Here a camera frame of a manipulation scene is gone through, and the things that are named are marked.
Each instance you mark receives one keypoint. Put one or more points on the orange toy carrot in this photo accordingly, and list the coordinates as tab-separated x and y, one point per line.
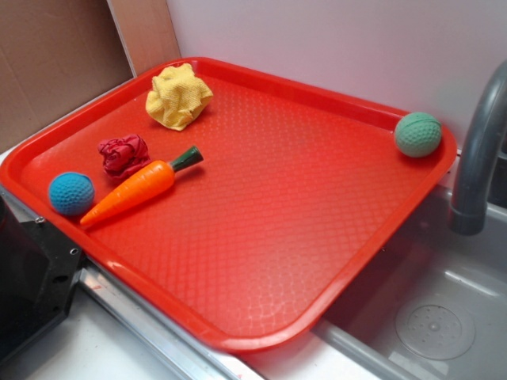
142	186

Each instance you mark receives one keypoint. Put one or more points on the yellow crumpled cloth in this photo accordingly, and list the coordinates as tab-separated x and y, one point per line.
177	97

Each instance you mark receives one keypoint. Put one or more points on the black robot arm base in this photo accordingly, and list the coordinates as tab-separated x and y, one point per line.
40	267

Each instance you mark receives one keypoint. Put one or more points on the blue dimpled ball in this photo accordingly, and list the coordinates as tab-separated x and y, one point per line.
71	193

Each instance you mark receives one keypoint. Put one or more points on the red plastic tray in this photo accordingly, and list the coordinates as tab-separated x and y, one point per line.
299	188

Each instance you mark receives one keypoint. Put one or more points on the red crumpled cloth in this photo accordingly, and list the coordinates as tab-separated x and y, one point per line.
122	157

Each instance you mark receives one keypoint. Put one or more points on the green dimpled ball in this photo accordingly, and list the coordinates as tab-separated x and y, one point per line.
418	134

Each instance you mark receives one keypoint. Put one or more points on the brown cardboard panel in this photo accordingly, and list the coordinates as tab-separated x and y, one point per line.
56	56

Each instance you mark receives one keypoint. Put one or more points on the grey toy sink basin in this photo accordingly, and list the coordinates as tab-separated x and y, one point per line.
431	304

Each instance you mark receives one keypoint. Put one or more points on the grey toy faucet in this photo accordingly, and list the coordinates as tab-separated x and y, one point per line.
481	174

